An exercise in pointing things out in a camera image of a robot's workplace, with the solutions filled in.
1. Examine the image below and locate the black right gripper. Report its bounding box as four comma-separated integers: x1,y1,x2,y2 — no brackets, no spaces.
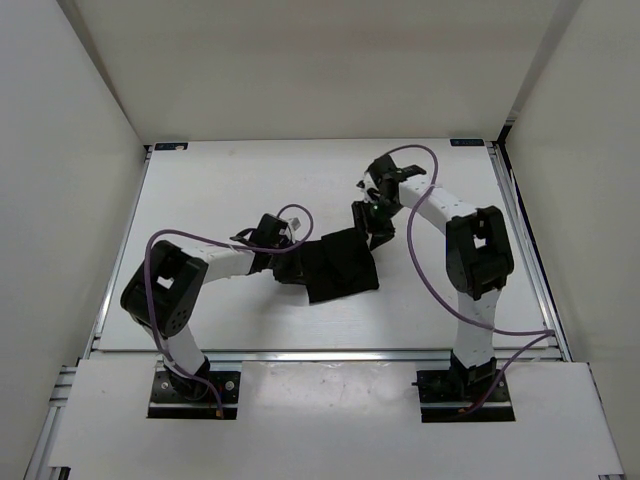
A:
351,197,402,251

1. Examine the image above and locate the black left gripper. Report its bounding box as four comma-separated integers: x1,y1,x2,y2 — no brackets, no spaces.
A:
267,238,312,285

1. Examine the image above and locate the black skirt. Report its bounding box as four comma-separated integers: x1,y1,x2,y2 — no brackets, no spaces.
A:
298,227,379,304

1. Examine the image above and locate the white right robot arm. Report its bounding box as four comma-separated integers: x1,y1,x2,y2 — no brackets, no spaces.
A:
352,155,514,400

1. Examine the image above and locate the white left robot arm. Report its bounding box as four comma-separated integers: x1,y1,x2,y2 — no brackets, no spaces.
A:
120,240,302,400

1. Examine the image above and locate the blue right table label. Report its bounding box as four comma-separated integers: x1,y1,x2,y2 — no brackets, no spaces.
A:
450,138,485,147

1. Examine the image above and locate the blue table label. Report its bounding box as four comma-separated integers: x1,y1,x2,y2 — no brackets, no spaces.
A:
154,142,189,151
450,138,485,147

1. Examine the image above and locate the white front cover board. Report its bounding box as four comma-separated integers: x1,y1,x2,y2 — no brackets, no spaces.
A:
50,358,623,479

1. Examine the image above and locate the blue left table label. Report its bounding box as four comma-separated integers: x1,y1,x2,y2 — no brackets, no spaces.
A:
154,142,189,151

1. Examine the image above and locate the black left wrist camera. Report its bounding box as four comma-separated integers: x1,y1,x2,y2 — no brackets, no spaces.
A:
231,213,293,249

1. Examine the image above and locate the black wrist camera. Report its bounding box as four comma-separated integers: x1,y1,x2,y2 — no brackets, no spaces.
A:
231,213,293,249
356,154,404,197

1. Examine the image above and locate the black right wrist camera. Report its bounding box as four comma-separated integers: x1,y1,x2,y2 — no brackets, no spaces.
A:
356,154,404,197

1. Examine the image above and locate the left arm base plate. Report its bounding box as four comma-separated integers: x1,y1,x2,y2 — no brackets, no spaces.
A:
147,366,241,420

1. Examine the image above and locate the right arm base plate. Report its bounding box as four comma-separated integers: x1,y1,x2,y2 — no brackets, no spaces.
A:
412,370,516,424

